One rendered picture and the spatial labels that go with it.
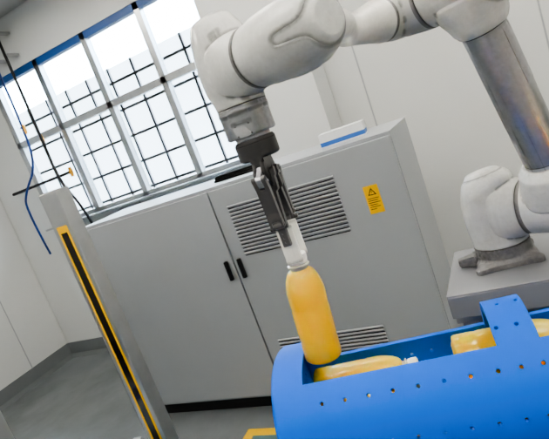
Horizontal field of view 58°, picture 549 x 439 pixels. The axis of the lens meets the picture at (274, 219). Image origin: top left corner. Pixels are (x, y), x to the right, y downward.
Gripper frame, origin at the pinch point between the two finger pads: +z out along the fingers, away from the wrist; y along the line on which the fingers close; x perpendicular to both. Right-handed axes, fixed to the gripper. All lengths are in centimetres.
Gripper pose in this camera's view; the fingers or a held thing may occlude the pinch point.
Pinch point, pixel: (292, 241)
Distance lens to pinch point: 92.0
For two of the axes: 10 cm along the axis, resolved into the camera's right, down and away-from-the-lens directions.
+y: -2.2, 2.7, -9.4
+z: 3.4, 9.2, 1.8
